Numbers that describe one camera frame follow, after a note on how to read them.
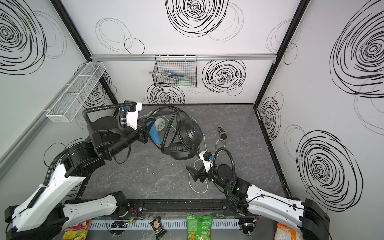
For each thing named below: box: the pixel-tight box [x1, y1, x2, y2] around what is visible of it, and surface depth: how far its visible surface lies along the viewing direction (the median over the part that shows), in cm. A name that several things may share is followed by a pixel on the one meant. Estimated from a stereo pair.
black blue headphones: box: [146, 106, 203, 160], surface depth 49 cm
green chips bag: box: [186, 213, 214, 240], surface depth 67 cm
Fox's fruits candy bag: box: [62, 219, 92, 240], surface depth 66 cm
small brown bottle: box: [217, 124, 228, 140], surface depth 103 cm
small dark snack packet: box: [149, 216, 167, 240], surface depth 69 cm
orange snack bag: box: [274, 222, 303, 240], surface depth 66 cm
